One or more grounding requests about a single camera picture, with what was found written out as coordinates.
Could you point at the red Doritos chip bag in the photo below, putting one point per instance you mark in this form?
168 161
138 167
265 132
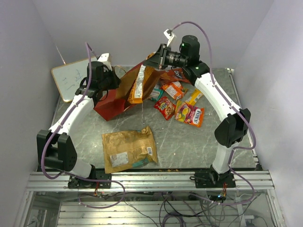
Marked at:
174 75

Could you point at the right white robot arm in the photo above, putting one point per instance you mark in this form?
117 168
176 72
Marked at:
234 119

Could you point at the Fox's candy bag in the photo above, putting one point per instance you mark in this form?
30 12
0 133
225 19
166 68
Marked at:
189 114

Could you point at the red cookie snack packet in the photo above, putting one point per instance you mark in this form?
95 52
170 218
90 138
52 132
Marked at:
165 107

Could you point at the yellow framed whiteboard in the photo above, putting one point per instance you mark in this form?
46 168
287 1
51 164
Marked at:
68 78

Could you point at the large gold brown snack bag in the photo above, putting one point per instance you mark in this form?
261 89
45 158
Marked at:
128 149

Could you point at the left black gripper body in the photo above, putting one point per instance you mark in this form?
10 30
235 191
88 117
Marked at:
110 81

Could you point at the red brown paper bag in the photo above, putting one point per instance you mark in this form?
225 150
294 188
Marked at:
119 100

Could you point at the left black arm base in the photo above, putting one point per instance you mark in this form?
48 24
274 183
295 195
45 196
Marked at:
97 179

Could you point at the orange snack packet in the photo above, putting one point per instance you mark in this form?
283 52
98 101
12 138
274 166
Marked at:
175 90

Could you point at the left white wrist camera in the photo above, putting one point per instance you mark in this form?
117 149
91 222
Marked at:
106 60

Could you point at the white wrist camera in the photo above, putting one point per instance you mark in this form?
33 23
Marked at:
106 60
170 35

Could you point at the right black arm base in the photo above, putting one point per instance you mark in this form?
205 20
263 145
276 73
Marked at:
209 178

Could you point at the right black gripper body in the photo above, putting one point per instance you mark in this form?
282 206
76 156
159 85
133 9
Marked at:
166 57

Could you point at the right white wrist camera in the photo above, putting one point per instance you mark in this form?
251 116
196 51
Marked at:
170 35

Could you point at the aluminium frame rail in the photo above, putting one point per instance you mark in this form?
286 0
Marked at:
145 182

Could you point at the yellow snack bar packet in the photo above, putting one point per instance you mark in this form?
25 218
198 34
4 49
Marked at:
194 97

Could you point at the teal white snack packet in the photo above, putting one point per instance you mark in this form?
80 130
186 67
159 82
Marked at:
156 93

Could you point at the large orange cracker bag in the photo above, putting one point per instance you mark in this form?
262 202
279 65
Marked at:
139 85

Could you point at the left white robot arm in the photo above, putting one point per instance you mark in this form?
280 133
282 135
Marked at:
54 146

